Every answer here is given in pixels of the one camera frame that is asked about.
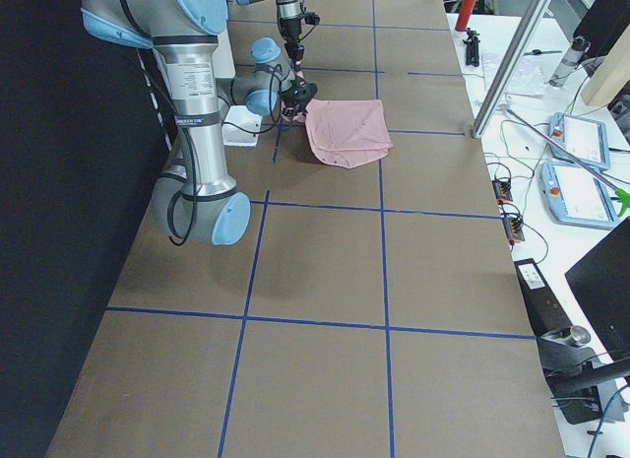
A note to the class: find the lower teach pendant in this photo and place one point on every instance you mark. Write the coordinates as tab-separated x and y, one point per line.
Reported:
575	198

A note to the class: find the pink snoopy t-shirt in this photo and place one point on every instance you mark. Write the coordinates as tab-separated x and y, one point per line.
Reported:
346	132

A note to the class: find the aluminium frame post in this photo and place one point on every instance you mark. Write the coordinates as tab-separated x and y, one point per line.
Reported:
515	51

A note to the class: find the black box with label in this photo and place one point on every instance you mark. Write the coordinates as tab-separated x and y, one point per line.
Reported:
545	312

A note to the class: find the orange black connector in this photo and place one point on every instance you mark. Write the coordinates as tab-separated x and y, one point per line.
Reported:
502	190
513	226

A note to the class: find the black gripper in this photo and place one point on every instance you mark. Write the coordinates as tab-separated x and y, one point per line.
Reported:
291	31
293	103

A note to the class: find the upper orange black connector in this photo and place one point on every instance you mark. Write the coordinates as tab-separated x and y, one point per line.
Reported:
502	190

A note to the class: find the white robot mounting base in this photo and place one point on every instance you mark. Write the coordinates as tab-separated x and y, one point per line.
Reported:
240	126

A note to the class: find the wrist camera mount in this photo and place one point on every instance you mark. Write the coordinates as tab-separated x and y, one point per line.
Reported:
311	18

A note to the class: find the upper teach pendant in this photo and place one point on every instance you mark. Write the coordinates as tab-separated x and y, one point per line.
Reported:
584	138

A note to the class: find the lower orange black connector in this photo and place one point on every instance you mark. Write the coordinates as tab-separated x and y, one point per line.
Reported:
513	226

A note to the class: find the red bottle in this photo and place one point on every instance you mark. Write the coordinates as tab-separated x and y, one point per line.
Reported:
464	15

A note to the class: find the teach pendant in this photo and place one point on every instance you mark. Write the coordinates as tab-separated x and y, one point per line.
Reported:
575	198
584	138

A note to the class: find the black folded tripod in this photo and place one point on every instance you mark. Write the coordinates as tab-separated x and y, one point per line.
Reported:
472	56

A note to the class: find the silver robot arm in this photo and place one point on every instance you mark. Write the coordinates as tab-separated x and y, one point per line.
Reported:
195	197
285	9

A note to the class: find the clear water bottle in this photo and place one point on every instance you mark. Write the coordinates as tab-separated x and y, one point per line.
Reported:
570	61

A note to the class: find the black monitor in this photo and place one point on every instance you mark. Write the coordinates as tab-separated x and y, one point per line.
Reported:
600	284

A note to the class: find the black clamp stand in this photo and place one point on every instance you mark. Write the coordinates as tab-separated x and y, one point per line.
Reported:
583	383

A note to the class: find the clear plastic sheet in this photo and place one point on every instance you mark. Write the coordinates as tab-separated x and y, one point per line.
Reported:
528	79

